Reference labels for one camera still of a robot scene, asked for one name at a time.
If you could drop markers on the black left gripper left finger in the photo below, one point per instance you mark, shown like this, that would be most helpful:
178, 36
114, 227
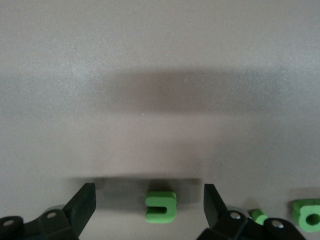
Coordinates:
80, 207

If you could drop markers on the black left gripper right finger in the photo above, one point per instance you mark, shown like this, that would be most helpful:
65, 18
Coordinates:
215, 207

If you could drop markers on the green foam letter N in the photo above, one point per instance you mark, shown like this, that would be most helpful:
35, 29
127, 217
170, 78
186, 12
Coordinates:
258, 216

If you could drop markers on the green foam letter u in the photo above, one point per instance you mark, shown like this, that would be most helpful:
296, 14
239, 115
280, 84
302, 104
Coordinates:
160, 200

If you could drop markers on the green foam letter q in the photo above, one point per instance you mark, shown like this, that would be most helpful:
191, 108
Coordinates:
300, 212

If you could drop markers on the brown table cover mat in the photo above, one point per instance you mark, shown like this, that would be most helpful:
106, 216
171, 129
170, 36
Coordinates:
150, 50

